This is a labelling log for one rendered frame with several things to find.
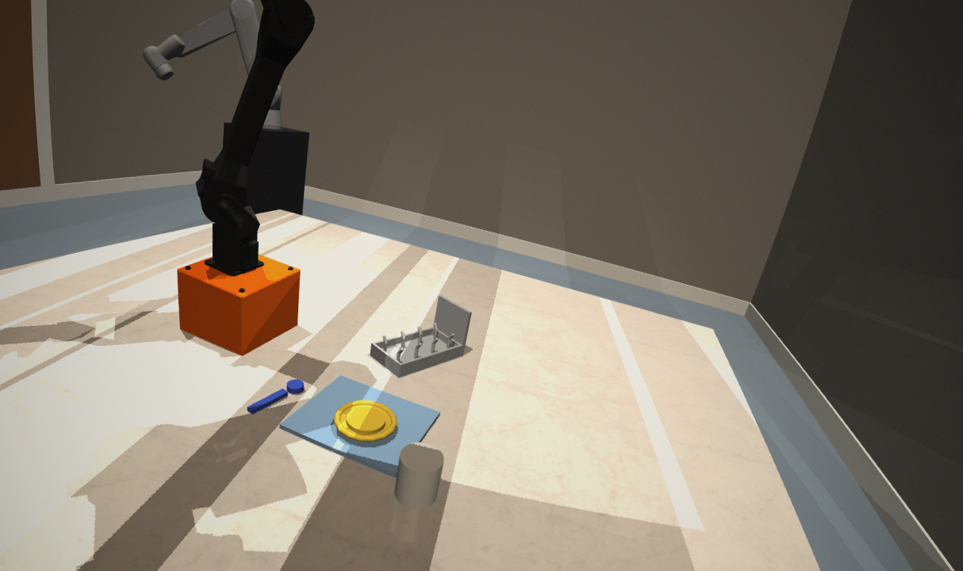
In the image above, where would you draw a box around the beige cylinder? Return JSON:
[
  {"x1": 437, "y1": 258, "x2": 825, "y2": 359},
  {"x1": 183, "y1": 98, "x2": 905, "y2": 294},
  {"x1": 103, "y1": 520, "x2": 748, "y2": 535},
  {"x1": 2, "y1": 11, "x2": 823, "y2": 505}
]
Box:
[{"x1": 395, "y1": 443, "x2": 443, "y2": 510}]

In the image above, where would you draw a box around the gold round plate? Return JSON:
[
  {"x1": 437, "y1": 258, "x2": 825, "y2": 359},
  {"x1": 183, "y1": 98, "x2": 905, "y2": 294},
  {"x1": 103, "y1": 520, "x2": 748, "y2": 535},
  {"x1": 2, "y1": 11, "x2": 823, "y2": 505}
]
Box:
[{"x1": 334, "y1": 400, "x2": 397, "y2": 442}]

